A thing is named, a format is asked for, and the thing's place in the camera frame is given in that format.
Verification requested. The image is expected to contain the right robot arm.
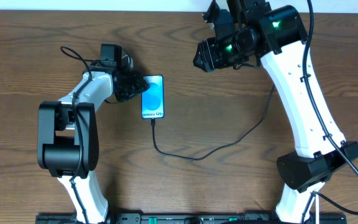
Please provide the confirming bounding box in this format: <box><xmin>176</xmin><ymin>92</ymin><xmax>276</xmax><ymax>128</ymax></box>
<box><xmin>193</xmin><ymin>1</ymin><xmax>358</xmax><ymax>223</ymax></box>

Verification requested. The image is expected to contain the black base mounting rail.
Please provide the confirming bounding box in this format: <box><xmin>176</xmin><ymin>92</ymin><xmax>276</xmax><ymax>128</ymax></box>
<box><xmin>35</xmin><ymin>212</ymin><xmax>347</xmax><ymax>224</ymax></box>

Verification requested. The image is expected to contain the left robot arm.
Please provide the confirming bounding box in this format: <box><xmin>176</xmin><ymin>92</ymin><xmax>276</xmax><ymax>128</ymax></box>
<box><xmin>35</xmin><ymin>44</ymin><xmax>149</xmax><ymax>223</ymax></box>

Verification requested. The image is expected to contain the black USB charging cable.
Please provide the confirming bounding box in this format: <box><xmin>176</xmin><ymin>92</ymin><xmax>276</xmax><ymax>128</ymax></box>
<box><xmin>150</xmin><ymin>84</ymin><xmax>275</xmax><ymax>162</ymax></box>

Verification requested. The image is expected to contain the blue Samsung Galaxy smartphone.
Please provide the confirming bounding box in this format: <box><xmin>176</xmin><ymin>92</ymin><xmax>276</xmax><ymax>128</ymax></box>
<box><xmin>141</xmin><ymin>75</ymin><xmax>165</xmax><ymax>119</ymax></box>

